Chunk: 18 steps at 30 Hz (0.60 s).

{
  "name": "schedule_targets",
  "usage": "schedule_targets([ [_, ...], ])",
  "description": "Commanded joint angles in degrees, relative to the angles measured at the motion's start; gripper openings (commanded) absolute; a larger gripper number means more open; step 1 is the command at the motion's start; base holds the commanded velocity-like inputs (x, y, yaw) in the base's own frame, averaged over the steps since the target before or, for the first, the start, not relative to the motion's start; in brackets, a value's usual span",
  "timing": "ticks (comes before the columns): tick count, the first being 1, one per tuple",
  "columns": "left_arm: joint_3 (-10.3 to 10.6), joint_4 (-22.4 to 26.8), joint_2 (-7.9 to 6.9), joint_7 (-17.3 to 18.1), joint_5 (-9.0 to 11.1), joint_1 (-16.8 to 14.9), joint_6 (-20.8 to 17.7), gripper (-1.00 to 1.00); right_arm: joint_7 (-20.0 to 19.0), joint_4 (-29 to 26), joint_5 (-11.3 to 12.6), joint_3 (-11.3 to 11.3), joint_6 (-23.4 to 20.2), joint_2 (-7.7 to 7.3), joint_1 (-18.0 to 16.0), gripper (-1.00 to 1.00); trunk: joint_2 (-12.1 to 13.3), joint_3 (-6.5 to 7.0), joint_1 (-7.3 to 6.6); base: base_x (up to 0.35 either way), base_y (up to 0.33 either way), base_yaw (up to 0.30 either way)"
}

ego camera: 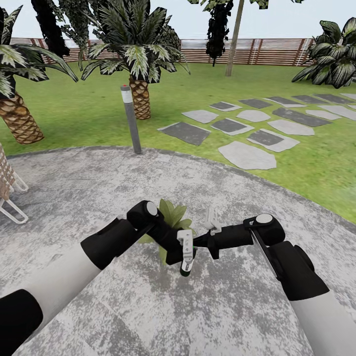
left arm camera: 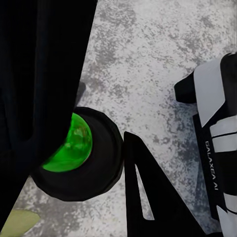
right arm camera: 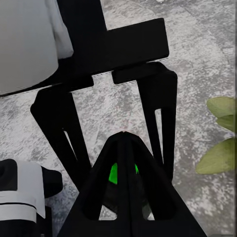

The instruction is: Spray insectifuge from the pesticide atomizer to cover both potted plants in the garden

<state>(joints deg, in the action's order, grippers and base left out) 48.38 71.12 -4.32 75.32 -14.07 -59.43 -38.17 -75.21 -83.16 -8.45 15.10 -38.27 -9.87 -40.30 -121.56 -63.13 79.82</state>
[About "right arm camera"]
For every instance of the pot plant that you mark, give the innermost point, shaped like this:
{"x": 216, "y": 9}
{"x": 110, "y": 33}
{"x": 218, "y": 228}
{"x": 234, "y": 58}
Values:
{"x": 223, "y": 156}

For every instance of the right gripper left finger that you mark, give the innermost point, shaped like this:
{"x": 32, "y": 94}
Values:
{"x": 83, "y": 219}

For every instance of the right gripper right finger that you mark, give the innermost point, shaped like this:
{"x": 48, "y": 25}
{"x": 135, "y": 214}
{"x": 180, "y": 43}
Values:
{"x": 172, "y": 216}

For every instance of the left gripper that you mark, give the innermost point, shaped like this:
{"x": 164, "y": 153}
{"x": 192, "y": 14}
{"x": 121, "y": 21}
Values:
{"x": 130, "y": 52}

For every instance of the insectifuge atomizer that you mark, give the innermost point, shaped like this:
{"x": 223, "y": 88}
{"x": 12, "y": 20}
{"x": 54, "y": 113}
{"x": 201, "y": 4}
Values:
{"x": 111, "y": 194}

